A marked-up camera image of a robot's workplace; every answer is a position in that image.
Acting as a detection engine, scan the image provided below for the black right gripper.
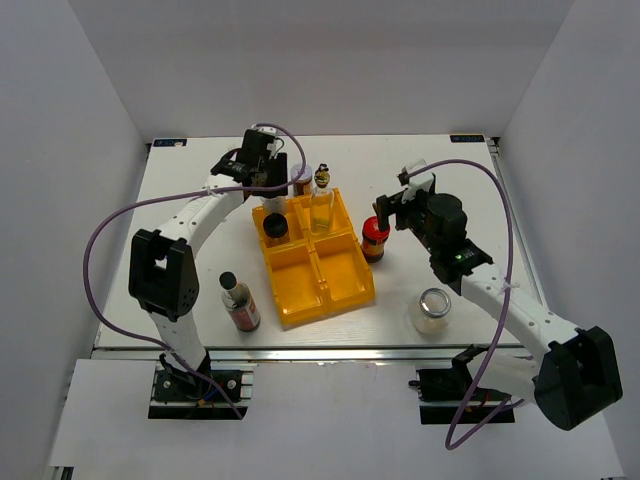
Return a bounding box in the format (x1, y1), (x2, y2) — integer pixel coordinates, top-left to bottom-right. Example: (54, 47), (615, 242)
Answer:
(373, 186), (440, 255)

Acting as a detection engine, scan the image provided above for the red lid sauce jar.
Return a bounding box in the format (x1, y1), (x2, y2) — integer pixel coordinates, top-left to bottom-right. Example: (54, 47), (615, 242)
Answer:
(361, 216), (390, 263)

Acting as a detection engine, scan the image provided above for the white powder jar black lid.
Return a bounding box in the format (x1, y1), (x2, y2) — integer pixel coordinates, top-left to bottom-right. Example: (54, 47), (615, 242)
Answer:
(262, 194), (287, 216)

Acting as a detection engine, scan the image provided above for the brown jar white lid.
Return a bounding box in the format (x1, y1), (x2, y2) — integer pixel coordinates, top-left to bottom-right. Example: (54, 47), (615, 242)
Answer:
(290, 163), (313, 197)

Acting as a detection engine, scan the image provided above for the glass spice jar black lid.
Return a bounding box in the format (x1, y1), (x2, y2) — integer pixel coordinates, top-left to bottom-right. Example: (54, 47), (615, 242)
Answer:
(263, 213), (289, 248)

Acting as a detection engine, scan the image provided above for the glass oil bottle gold stopper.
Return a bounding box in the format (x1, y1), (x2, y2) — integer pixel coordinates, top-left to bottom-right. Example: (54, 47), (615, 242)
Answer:
(310, 163), (334, 235)

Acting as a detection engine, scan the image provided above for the dark soy sauce bottle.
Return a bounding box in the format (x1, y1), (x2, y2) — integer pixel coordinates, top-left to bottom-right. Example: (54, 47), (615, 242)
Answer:
(219, 271), (261, 333)

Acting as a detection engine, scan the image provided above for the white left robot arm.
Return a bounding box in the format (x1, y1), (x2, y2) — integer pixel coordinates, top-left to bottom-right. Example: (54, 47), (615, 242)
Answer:
(128, 123), (288, 399)

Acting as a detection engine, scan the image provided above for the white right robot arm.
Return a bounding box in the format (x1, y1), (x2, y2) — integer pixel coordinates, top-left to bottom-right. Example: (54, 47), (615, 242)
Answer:
(374, 189), (623, 431)

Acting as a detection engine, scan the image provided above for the blue label sticker left corner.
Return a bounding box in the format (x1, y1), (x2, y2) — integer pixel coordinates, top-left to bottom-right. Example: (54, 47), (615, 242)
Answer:
(152, 138), (187, 148)

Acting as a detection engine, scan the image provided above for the blue label sticker corner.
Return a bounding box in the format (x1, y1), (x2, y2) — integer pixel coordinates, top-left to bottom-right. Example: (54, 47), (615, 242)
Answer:
(152, 138), (187, 148)
(449, 134), (485, 143)

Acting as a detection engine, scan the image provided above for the yellow four-compartment plastic bin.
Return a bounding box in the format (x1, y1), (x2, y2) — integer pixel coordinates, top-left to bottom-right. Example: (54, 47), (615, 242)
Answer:
(252, 189), (376, 329)

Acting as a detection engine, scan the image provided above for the blue label sticker right corner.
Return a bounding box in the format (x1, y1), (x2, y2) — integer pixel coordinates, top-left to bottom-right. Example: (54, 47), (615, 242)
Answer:
(449, 134), (485, 143)

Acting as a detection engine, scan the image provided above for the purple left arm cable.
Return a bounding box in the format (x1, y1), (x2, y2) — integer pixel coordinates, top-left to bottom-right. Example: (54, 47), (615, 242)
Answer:
(83, 121), (314, 420)

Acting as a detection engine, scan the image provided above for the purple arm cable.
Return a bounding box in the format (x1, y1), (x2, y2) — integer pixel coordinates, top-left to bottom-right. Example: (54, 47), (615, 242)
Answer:
(83, 121), (314, 420)
(407, 158), (526, 451)

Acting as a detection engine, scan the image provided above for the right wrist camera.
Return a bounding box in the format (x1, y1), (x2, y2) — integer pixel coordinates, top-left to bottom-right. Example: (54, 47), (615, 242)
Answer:
(398, 159), (435, 204)

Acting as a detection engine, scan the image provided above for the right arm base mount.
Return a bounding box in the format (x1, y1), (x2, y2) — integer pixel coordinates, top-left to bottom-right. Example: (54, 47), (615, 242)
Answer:
(407, 345), (515, 425)

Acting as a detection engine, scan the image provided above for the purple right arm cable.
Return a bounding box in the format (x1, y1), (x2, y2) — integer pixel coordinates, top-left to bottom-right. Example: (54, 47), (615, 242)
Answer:
(407, 158), (526, 451)

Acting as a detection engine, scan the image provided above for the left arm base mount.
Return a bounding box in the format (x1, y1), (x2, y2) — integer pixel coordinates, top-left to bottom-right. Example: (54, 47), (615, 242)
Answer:
(147, 364), (253, 421)

